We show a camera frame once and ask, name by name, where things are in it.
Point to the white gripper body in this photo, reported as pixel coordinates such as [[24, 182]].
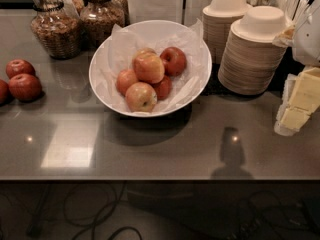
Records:
[[308, 40]]

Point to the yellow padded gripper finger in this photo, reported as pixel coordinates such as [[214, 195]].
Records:
[[285, 38], [300, 99]]

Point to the large yellow-red top apple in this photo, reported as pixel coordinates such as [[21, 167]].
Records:
[[148, 68]]

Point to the small red apple right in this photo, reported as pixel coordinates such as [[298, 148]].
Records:
[[163, 88]]

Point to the white bowl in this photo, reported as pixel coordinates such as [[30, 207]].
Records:
[[103, 94]]

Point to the apple behind top apple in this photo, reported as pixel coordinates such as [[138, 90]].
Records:
[[142, 51]]

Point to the yellow-red front apple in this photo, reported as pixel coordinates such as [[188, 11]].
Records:
[[141, 97]]

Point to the red apple left in bowl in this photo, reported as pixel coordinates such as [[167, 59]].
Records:
[[125, 79]]

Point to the red apple on table front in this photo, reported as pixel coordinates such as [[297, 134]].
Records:
[[25, 87]]

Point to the red apple on table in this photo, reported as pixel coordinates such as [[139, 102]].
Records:
[[25, 87], [19, 66]]

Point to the red apple on table back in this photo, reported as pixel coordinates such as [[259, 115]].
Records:
[[19, 66]]

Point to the red apple at left edge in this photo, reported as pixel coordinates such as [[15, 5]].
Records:
[[4, 91]]

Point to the front stack of paper bowls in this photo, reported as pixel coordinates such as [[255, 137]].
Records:
[[250, 58]]

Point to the stack of paper bowls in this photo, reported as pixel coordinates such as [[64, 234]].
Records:
[[250, 58], [217, 18]]

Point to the back stack of paper bowls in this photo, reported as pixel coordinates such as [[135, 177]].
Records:
[[217, 18]]

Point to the white paper liner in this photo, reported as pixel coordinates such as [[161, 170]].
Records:
[[123, 44]]

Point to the glass granola jar right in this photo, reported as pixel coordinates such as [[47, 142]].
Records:
[[99, 17]]

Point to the glass granola jar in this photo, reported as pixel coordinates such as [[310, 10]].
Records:
[[99, 17], [57, 32]]

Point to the glass granola jar left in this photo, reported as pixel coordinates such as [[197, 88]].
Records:
[[57, 32]]

